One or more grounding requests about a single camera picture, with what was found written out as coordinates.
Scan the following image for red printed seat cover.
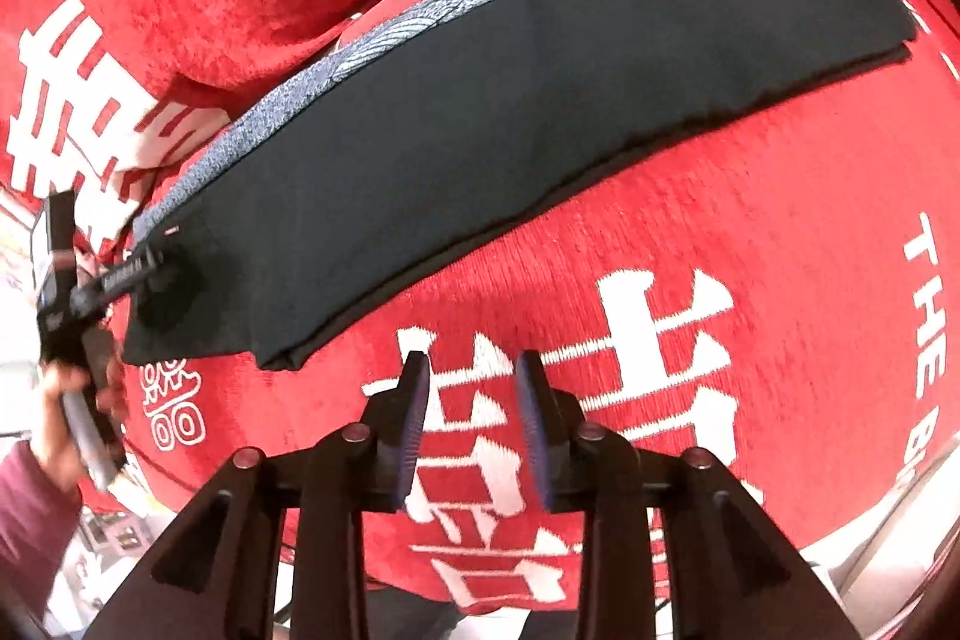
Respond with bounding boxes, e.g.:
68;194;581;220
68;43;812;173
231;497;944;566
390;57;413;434
75;0;960;615

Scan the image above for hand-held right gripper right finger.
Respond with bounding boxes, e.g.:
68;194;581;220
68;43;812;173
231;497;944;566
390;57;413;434
514;349;863;640

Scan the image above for black pants with grey waistband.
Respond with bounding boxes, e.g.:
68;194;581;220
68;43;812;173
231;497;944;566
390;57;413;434
120;0;920;372

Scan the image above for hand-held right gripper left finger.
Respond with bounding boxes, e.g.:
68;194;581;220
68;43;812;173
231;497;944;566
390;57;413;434
86;351;432;640

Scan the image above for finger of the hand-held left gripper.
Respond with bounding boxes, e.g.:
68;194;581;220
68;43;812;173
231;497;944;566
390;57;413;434
94;246;188;313

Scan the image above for person's left hand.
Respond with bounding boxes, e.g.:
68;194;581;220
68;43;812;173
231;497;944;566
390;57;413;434
30;361;130;492

